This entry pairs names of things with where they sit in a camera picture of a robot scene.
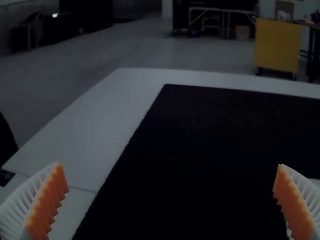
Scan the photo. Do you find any cardboard box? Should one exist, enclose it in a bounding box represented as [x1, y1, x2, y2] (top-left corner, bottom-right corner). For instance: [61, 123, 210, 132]
[234, 24, 251, 41]

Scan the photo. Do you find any black mat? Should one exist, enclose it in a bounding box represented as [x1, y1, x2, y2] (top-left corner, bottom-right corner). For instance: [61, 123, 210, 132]
[71, 83, 320, 240]

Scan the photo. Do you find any white folding table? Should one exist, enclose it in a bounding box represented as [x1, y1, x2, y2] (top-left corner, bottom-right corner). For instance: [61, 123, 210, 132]
[188, 6, 260, 40]

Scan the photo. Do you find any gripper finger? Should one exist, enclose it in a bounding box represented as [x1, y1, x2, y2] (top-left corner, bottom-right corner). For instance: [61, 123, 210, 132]
[0, 161, 71, 240]
[272, 163, 320, 240]

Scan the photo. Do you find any yellow wheeled cabinet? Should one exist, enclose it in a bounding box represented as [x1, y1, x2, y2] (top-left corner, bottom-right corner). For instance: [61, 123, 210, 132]
[254, 16, 304, 81]

